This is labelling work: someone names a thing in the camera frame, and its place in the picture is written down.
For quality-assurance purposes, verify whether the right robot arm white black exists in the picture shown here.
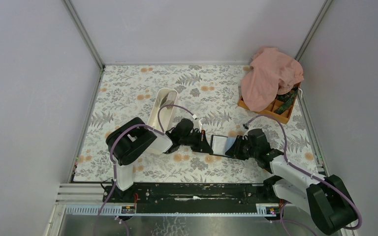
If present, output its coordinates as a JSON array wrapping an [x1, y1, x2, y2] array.
[[222, 129, 361, 235]]

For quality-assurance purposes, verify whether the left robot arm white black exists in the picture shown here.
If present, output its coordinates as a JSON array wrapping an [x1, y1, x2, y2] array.
[[106, 118, 213, 191]]

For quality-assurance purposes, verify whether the wooden organizer box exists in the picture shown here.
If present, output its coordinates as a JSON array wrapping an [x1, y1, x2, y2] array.
[[255, 82, 301, 124]]

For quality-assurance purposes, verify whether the pink cloth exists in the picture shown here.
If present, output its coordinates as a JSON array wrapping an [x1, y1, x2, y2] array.
[[241, 47, 304, 112]]

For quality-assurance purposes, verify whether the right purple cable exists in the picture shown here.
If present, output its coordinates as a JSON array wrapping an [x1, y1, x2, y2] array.
[[244, 115, 363, 236]]

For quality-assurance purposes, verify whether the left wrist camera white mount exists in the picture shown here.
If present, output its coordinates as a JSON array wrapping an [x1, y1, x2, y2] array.
[[193, 117, 206, 131]]

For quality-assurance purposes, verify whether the cream plastic oblong tray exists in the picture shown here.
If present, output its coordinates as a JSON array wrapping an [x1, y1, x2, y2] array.
[[146, 88, 178, 154]]

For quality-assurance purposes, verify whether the floral patterned table mat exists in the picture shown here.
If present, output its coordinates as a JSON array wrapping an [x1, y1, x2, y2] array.
[[73, 65, 317, 183]]

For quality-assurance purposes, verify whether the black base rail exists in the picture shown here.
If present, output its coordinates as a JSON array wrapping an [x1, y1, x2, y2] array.
[[102, 182, 284, 216]]

